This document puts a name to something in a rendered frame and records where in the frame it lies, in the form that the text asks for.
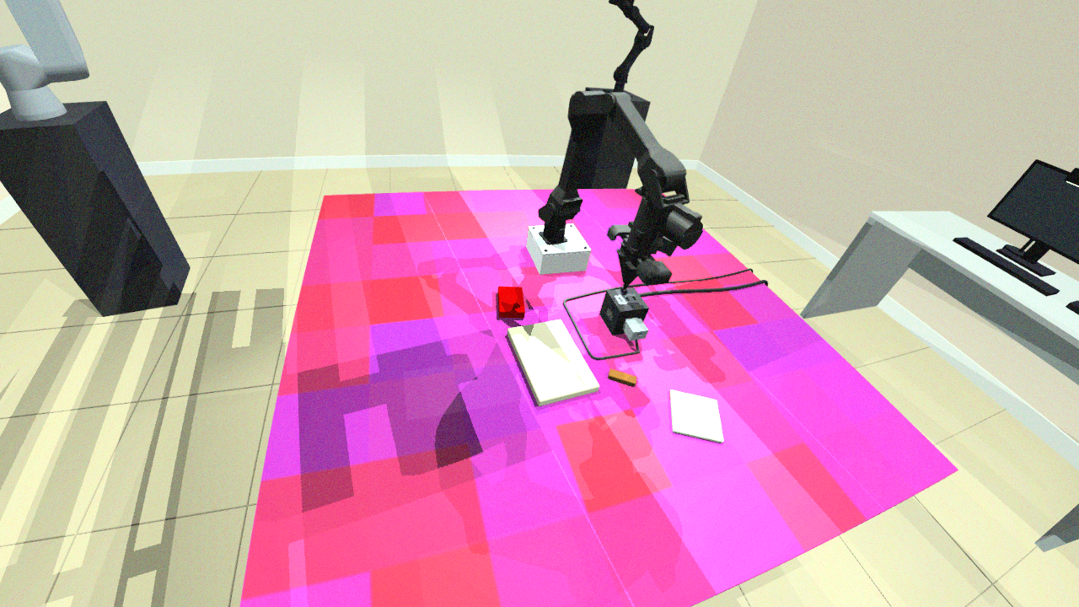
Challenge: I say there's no tan rectangular block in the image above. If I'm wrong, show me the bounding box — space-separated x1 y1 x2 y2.
607 369 636 387

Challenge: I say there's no red rectangular block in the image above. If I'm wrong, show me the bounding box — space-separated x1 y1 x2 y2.
498 287 525 318

